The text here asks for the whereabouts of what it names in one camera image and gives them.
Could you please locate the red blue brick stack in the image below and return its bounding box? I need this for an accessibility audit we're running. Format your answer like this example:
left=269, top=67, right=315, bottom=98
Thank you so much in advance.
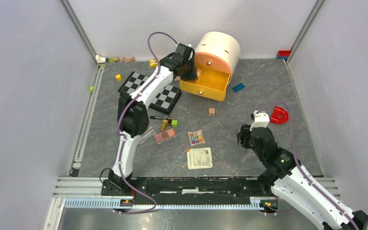
left=276, top=50, right=291, bottom=60

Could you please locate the cream round drawer cabinet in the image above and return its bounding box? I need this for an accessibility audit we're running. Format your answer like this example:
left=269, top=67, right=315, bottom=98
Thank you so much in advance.
left=195, top=32, right=241, bottom=78

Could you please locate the blue lego brick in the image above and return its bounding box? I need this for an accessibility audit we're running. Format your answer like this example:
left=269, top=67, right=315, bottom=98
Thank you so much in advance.
left=232, top=83, right=245, bottom=92

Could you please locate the white corner bracket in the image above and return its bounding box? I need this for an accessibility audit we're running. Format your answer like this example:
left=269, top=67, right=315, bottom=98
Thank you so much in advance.
left=95, top=54, right=107, bottom=64

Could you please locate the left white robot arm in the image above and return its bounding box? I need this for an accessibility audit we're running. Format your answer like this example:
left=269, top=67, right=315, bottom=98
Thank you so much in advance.
left=108, top=43, right=198, bottom=195

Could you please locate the yellow owl toy block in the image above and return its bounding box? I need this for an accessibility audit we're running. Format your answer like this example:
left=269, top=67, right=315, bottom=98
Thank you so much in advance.
left=149, top=59, right=158, bottom=68

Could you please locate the white paper sachet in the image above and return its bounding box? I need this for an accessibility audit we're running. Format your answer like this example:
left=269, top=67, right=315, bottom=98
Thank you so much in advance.
left=186, top=148, right=213, bottom=170

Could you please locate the wooden arch block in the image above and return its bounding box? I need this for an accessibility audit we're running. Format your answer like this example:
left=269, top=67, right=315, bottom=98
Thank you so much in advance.
left=121, top=57, right=136, bottom=62

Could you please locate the red plastic toy piece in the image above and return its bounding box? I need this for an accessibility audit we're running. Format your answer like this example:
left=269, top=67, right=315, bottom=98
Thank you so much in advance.
left=270, top=106, right=289, bottom=125

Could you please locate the colourful eyeshadow palette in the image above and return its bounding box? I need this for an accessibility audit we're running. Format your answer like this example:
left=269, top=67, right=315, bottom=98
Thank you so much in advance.
left=188, top=129, right=205, bottom=146

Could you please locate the black mascara tube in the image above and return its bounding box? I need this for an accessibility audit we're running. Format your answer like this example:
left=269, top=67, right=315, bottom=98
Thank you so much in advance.
left=149, top=115, right=169, bottom=120

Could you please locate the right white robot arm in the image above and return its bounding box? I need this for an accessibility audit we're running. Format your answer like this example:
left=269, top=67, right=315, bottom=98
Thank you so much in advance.
left=237, top=124, right=368, bottom=230

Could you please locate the yellow small cube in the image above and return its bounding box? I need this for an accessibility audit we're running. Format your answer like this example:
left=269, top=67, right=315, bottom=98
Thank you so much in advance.
left=115, top=74, right=122, bottom=81

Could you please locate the black white checkerboard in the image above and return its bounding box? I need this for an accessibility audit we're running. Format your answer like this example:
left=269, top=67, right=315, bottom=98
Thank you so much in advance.
left=118, top=71, right=182, bottom=115

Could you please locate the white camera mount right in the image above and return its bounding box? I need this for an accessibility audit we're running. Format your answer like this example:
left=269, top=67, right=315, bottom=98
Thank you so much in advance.
left=250, top=110, right=270, bottom=131

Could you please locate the orange top drawer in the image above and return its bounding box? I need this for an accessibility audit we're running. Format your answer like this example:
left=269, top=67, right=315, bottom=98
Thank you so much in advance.
left=195, top=52, right=232, bottom=74

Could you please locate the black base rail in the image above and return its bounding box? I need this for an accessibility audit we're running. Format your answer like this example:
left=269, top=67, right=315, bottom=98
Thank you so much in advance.
left=101, top=176, right=275, bottom=207

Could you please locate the clear plastic bottle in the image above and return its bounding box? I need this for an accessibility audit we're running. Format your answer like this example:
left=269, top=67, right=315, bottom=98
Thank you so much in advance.
left=139, top=127, right=157, bottom=144

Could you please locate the small wooden cube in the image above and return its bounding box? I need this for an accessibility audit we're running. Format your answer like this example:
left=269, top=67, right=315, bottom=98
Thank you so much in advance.
left=208, top=107, right=216, bottom=116

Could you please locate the pink blush palette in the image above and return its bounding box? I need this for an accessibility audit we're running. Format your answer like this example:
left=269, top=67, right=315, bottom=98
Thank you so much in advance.
left=154, top=128, right=176, bottom=144

